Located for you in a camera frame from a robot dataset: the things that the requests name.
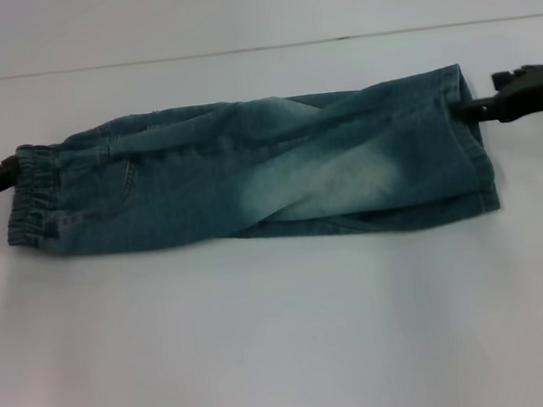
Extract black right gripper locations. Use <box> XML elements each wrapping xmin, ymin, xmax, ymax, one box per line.
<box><xmin>445</xmin><ymin>59</ymin><xmax>543</xmax><ymax>131</ymax></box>

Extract blue denim shorts with cartoon print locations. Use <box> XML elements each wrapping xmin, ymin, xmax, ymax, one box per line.
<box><xmin>0</xmin><ymin>60</ymin><xmax>502</xmax><ymax>267</ymax></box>

